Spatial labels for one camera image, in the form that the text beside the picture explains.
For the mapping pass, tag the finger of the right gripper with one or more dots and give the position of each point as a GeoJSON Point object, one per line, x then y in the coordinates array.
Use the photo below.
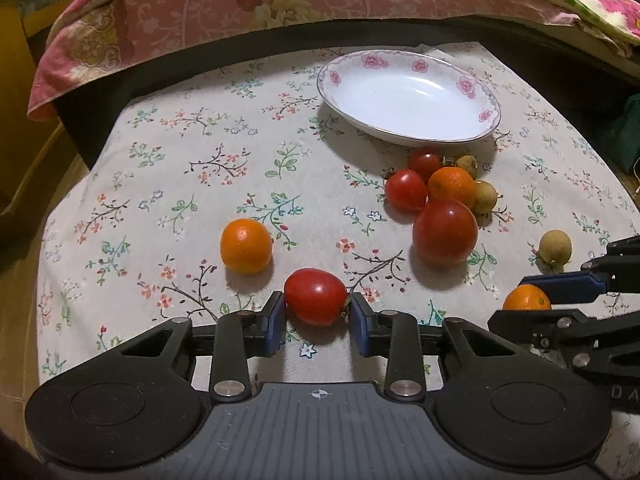
{"type": "Point", "coordinates": [578, 337]}
{"type": "Point", "coordinates": [616, 271]}

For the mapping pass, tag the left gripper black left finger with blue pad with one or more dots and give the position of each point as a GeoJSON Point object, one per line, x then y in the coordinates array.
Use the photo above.
{"type": "Point", "coordinates": [240, 336]}

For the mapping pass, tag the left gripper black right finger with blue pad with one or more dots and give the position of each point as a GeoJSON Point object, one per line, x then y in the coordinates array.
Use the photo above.
{"type": "Point", "coordinates": [394, 336]}

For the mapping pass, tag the brown longan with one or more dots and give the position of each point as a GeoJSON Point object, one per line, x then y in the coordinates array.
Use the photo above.
{"type": "Point", "coordinates": [486, 198]}
{"type": "Point", "coordinates": [469, 164]}
{"type": "Point", "coordinates": [555, 248]}

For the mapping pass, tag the oval red tomato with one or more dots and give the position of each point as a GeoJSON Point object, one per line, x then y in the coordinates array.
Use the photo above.
{"type": "Point", "coordinates": [315, 297]}

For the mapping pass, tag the orange tangerine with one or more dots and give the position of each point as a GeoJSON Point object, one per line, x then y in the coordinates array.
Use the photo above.
{"type": "Point", "coordinates": [452, 183]}
{"type": "Point", "coordinates": [245, 246]}

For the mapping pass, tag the small tangerine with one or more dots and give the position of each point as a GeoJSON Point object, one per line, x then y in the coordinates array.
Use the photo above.
{"type": "Point", "coordinates": [526, 297]}

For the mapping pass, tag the large dark red tomato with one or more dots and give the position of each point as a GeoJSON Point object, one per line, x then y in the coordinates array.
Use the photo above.
{"type": "Point", "coordinates": [445, 233]}

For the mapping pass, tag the small red tomato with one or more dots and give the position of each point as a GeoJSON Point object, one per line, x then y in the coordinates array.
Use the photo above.
{"type": "Point", "coordinates": [424, 162]}
{"type": "Point", "coordinates": [406, 191]}

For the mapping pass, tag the green cloth bag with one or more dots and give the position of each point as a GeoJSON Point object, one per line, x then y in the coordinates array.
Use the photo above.
{"type": "Point", "coordinates": [622, 140]}

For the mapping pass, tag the floral white tablecloth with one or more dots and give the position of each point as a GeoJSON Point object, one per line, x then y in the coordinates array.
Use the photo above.
{"type": "Point", "coordinates": [137, 241]}

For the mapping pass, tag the white floral porcelain plate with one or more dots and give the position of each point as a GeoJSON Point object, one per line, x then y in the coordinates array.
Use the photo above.
{"type": "Point", "coordinates": [408, 98]}

